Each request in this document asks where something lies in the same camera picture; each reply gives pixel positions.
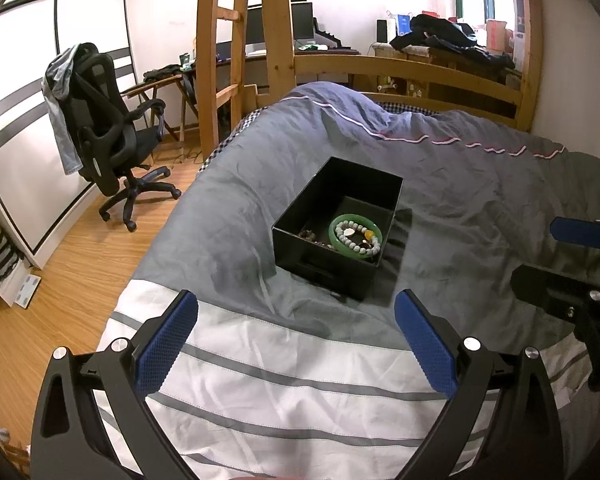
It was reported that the grey bead bracelet amber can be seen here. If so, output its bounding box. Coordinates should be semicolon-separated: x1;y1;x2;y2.
330;219;381;258

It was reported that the green jade bangle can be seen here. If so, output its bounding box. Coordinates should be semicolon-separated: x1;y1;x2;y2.
327;214;384;260

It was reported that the pink brown bead bracelet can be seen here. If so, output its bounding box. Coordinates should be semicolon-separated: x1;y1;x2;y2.
298;227;336;250

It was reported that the black jewelry box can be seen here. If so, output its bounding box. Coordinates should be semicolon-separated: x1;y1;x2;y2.
272;157;403;300

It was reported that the white floor scale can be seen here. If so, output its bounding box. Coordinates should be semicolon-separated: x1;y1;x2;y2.
15;274;41;309

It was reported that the grey striped duvet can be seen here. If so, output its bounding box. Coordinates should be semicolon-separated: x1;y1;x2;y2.
102;82;600;479

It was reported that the pink container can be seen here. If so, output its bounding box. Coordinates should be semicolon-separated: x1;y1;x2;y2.
486;18;507;53

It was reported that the pile of dark clothes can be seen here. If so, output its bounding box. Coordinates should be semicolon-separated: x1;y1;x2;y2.
389;14;515;70

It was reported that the black office chair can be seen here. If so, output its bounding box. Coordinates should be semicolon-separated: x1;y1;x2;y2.
61;50;182;232

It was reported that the grey garment on chair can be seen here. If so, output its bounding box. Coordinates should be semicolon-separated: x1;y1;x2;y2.
41;42;97;176

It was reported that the folding wooden side table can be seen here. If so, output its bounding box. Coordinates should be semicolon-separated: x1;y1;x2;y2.
122;68;199;145

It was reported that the black computer monitor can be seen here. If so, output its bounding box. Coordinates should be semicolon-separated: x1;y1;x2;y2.
246;0;315;49

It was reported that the wooden ladder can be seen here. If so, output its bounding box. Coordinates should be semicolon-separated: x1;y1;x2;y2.
194;0;254;162

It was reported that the wooden loft bed frame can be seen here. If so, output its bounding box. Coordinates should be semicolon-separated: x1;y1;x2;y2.
258;0;600;134

